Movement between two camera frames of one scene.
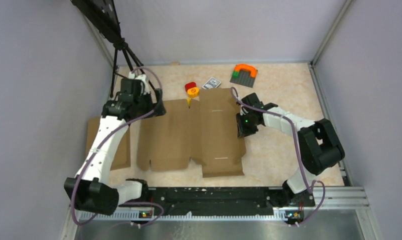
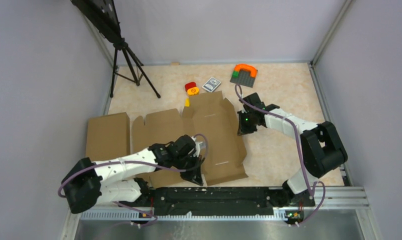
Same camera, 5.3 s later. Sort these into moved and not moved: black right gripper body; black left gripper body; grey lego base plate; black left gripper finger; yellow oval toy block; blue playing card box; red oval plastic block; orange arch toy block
Moved: black left gripper finger; black left gripper body
Not moved: yellow oval toy block; red oval plastic block; black right gripper body; orange arch toy block; grey lego base plate; blue playing card box
